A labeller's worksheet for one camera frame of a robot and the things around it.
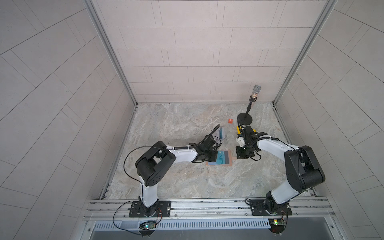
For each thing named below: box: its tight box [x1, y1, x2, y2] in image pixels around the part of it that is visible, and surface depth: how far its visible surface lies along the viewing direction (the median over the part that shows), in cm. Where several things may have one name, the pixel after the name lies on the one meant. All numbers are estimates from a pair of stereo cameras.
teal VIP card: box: [216, 150, 226, 165], surface depth 89 cm
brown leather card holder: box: [205, 149, 233, 167], surface depth 88 cm
